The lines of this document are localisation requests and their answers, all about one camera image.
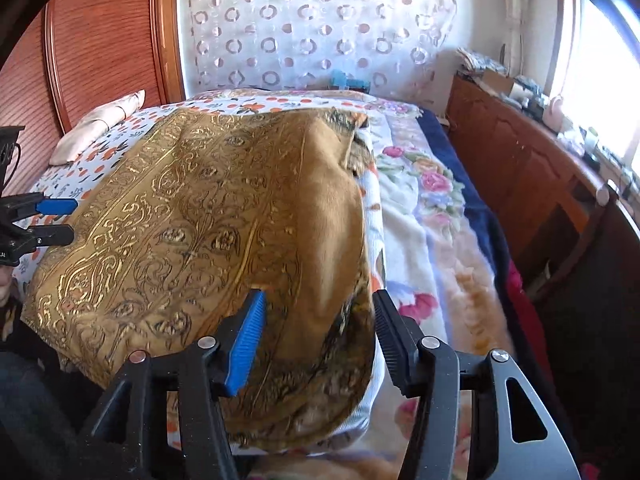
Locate cream pillow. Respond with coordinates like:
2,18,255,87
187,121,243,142
50,90,147,166

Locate floral blanket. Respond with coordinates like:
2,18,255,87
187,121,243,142
185,87,526,480

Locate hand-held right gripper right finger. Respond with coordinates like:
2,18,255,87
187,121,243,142
372,289,583,480

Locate person's left hand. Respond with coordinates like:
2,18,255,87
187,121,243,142
0,267,20,307

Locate gold patterned garment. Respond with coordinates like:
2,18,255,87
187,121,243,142
20,105,383,451

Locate blue box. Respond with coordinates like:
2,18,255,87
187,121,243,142
329,71,372,93

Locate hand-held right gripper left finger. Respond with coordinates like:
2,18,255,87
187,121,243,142
75,289,268,480

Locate clutter of small items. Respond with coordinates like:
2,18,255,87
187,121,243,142
510,75,640,196

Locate orange dotted white sheet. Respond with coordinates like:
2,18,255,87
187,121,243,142
10,92,386,456

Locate blue patterned cloth stack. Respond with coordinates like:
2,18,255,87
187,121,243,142
457,47,506,81

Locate person's dark clothing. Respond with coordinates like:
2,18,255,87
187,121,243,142
0,305,171,480

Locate wooden cabinet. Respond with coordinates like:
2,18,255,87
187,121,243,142
442,75,640,311

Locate wooden headboard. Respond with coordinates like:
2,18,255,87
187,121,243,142
0,0,188,196

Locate cardboard box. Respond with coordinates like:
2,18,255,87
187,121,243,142
477,67,516,98

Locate white lace curtain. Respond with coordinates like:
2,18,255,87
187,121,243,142
177,0,458,106

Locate red cloth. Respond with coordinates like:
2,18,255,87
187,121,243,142
502,260,551,386

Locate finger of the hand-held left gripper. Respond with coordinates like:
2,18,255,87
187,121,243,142
0,225,75,267
0,194,80,221

